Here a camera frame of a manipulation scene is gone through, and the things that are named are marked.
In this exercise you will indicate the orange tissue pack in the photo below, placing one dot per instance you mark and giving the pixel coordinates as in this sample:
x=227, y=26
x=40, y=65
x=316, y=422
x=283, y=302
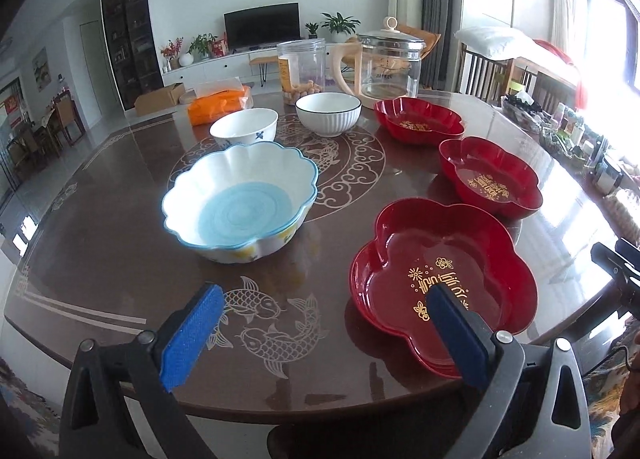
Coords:
x=215, y=106

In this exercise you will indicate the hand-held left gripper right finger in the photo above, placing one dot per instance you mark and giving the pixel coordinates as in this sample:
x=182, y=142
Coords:
x=460, y=339

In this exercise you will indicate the white pillow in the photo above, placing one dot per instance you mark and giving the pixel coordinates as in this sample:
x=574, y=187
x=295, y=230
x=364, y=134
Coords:
x=492, y=41

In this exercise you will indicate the small green potted plant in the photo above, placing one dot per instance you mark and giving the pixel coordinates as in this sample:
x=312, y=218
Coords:
x=311, y=29

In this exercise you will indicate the red flowers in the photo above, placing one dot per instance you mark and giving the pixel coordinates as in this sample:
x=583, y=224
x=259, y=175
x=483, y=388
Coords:
x=171, y=49

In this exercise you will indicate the dark glass display cabinet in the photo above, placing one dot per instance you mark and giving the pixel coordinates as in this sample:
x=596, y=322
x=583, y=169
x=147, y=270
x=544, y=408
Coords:
x=132, y=34

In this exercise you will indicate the red flower-shaped plate gold print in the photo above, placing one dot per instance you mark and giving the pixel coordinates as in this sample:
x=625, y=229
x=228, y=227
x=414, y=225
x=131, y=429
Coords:
x=465, y=164
x=390, y=264

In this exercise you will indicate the scalloped blue and white bowl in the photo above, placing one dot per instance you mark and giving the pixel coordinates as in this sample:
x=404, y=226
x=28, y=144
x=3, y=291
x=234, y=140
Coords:
x=240, y=209

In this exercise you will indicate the cluttered side shelf bottles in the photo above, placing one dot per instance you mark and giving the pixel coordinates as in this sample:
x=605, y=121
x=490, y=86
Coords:
x=565, y=131

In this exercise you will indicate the large green potted plant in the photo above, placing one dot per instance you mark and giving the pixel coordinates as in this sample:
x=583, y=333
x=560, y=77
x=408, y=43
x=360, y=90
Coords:
x=340, y=24

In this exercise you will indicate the white television cabinet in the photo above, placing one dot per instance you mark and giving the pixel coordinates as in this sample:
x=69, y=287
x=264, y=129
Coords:
x=210, y=69

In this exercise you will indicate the wooden crib rail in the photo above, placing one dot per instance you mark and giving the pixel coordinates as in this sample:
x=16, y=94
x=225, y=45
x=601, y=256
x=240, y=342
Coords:
x=485, y=76

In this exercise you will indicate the clear plastic snack jar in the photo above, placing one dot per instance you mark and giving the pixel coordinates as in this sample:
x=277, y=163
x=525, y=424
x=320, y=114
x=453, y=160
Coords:
x=300, y=69

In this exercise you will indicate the small white bowl blue print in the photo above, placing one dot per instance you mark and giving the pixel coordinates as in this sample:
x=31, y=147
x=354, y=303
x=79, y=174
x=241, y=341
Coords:
x=242, y=121

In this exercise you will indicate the dining table with chairs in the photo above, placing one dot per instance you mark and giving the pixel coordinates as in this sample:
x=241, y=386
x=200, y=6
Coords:
x=55, y=124

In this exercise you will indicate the red gift box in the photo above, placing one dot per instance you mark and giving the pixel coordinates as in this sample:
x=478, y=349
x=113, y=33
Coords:
x=218, y=48

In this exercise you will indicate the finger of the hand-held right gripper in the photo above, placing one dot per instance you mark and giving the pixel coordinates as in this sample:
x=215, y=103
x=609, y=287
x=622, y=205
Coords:
x=612, y=261
x=631, y=249

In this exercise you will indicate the black television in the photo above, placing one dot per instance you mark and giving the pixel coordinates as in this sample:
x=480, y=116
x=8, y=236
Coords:
x=262, y=26

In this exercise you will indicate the red window sign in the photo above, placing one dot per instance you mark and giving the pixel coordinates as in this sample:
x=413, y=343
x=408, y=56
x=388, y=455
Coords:
x=12, y=111

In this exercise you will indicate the cardboard box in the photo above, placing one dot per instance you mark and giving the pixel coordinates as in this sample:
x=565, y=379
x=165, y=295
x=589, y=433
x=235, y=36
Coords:
x=157, y=99

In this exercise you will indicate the white ribbed bowl black rim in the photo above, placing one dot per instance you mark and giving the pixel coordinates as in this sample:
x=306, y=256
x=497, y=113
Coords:
x=327, y=124

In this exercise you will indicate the wooden bench hairpin legs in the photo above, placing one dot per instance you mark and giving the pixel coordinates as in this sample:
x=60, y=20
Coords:
x=262, y=60

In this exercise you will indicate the orange rocking chair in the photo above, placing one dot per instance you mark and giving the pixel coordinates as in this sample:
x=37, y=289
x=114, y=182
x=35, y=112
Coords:
x=430, y=41

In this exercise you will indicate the round white vase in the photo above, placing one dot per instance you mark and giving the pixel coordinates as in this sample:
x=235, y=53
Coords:
x=186, y=59

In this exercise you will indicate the framed wall painting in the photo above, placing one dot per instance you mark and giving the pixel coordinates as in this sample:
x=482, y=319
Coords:
x=41, y=69

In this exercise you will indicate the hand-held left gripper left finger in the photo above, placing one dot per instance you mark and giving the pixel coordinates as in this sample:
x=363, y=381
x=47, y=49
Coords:
x=192, y=334

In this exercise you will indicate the leafy potted plant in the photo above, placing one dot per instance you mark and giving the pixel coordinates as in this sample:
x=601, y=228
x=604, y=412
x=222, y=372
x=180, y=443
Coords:
x=202, y=44

